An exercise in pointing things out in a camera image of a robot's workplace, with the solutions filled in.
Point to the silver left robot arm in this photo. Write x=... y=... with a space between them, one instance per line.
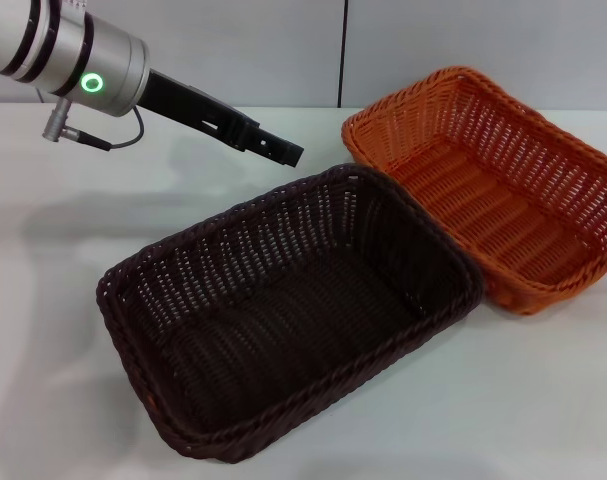
x=58 y=45

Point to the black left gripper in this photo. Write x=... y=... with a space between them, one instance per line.
x=193 y=107

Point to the orange woven basket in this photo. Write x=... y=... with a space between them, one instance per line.
x=488 y=190

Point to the dark brown woven basket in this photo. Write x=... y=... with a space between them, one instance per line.
x=288 y=310

